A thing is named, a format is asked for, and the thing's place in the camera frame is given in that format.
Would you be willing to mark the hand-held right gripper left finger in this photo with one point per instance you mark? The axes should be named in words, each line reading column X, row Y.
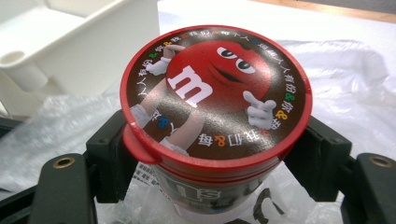
column 109, row 158

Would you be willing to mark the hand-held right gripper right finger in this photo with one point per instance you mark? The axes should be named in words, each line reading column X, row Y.
column 320, row 161

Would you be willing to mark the clear plastic bag smiley print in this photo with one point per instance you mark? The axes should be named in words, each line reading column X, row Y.
column 351, row 93

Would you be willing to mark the white plastic tray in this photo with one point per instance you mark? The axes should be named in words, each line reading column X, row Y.
column 77, row 46

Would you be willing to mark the candy tub with red lid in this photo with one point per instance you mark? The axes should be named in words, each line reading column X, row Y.
column 214, row 93

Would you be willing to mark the white table cover sheet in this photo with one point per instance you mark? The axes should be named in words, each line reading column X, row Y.
column 280, row 21

